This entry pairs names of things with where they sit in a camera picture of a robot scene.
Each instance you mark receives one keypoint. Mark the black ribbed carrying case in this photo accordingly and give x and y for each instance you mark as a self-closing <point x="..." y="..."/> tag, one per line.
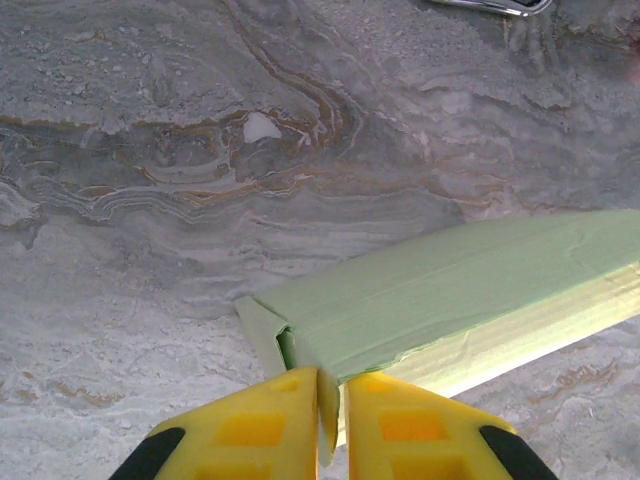
<point x="495" y="5"/>

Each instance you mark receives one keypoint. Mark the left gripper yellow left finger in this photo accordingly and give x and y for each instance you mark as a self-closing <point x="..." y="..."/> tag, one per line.
<point x="250" y="430"/>

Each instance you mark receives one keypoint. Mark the light green paper box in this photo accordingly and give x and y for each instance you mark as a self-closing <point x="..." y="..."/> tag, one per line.
<point x="450" y="295"/>

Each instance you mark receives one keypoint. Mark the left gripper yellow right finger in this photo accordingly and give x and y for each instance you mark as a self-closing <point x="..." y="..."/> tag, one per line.
<point x="425" y="430"/>

